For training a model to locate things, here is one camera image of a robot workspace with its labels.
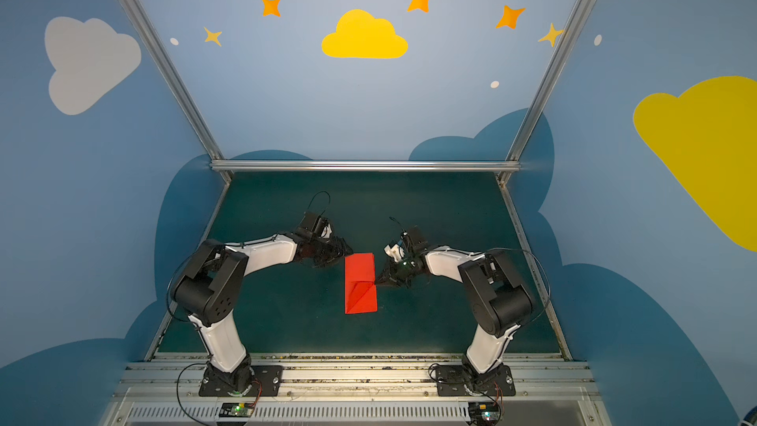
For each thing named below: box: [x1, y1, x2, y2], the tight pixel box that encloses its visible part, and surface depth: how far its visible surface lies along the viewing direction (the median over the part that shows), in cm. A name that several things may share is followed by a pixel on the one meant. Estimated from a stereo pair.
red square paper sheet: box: [344, 252, 379, 315], surface depth 92 cm
